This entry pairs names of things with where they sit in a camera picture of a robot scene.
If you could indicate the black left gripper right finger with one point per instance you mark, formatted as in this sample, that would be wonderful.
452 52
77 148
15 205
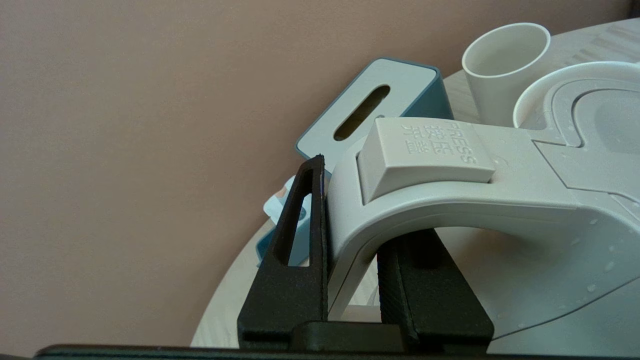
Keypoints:
435 300

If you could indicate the blue-grey tissue box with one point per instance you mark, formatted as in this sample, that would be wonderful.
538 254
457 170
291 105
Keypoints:
350 95

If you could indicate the white electric kettle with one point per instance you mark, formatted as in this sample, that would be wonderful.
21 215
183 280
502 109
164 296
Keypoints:
500 200

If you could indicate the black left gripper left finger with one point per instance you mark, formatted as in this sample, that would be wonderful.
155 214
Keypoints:
290 300

